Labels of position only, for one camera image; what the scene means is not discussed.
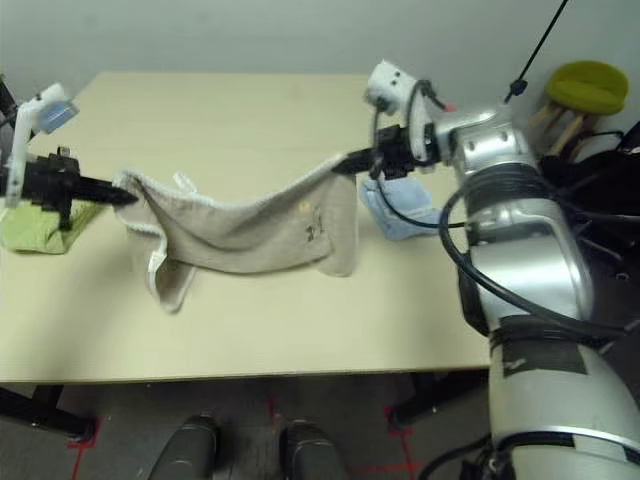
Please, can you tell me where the black office chair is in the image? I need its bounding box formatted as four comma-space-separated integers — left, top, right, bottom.
539, 119, 640, 281

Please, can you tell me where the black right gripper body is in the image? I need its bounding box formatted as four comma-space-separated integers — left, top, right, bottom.
373, 125, 426, 180

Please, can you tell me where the grey robot left leg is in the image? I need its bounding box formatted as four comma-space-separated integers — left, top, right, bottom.
152, 412, 221, 480

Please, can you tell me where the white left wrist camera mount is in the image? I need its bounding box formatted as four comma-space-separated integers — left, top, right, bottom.
4, 82, 81, 209

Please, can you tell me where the beige towel with white trim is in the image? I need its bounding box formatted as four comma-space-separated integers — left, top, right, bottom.
112, 160, 360, 315

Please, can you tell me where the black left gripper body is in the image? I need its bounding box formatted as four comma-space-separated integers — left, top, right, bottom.
19, 145, 84, 231

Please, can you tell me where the side table with black frame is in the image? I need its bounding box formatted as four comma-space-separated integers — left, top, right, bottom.
0, 74, 21, 141

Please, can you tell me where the green stool with wooden legs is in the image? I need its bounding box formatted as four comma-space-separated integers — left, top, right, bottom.
529, 60, 630, 161

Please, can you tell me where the light blue folded towel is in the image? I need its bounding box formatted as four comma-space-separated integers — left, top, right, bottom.
358, 178, 444, 242

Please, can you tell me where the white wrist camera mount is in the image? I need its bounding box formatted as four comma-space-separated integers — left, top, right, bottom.
4, 82, 81, 209
363, 58, 446, 166

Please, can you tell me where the black stand pole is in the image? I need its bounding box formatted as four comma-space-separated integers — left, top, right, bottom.
503, 0, 571, 104

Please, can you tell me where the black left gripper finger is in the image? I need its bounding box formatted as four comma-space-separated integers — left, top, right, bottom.
79, 190, 139, 206
77, 175, 135, 199

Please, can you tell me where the green folded towel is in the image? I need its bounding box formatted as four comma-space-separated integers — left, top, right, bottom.
0, 202, 104, 256

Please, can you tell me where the black robot right leg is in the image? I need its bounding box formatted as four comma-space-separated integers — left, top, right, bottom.
282, 418, 351, 480

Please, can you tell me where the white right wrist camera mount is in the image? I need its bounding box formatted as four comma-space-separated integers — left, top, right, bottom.
363, 58, 446, 166

